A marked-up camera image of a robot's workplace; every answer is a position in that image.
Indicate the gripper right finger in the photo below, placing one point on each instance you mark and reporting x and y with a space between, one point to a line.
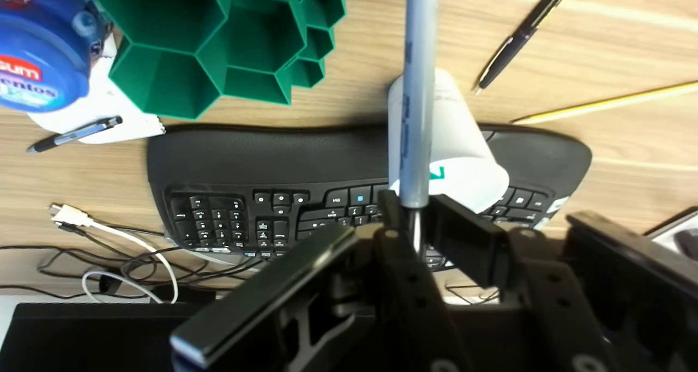
551 306

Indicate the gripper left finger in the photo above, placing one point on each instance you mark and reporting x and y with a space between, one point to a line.
403 284

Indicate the grey marker pen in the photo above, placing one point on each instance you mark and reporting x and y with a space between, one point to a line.
420 88

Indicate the black ballpoint pen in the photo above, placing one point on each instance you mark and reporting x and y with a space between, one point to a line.
523 34

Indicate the blue and black pen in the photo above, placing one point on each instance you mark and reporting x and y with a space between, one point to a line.
76 133

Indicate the white paper cup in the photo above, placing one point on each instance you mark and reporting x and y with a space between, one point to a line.
463 154

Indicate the white-edged flat box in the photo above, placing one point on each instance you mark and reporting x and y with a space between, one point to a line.
679 235

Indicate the black ergonomic keyboard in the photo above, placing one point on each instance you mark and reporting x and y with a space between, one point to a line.
272 159

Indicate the yellow pencil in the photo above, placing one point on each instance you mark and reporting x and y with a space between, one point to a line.
605 103

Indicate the black monitor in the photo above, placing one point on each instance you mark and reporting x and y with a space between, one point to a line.
82 339

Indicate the green honeycomb desk organizer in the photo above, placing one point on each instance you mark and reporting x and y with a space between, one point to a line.
185 34

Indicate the white paper sheet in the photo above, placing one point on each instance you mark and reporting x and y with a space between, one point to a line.
103 107

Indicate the blue gum container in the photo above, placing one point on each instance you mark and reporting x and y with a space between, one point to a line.
38 39

